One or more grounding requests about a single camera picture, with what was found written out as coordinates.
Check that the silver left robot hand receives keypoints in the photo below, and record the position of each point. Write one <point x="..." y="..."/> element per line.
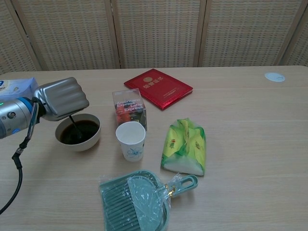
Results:
<point x="62" y="98"/>

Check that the clear coffee capsule box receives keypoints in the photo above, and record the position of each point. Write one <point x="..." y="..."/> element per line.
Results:
<point x="130" y="108"/>

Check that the blue tissue pack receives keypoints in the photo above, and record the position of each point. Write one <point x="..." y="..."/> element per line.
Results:
<point x="16" y="87"/>

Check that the white round table cap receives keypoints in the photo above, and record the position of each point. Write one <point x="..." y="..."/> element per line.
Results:
<point x="274" y="77"/>

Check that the green yellow snack bag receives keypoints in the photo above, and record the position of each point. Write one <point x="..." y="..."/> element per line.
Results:
<point x="185" y="146"/>

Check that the white bowl with dark liquid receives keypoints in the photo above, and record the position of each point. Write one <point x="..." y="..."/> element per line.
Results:
<point x="81" y="145"/>

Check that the white paper cup blue flower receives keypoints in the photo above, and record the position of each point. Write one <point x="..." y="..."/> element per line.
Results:
<point x="132" y="150"/>

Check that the red certificate book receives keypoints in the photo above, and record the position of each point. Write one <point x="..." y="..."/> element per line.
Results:
<point x="158" y="90"/>

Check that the green dustpan brush set wrapped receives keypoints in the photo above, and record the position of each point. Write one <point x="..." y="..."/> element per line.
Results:
<point x="134" y="204"/>

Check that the black plastic spoon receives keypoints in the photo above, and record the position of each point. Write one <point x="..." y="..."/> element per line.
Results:
<point x="77" y="128"/>

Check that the woven bamboo folding screen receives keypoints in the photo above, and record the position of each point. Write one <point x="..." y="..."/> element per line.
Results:
<point x="156" y="33"/>

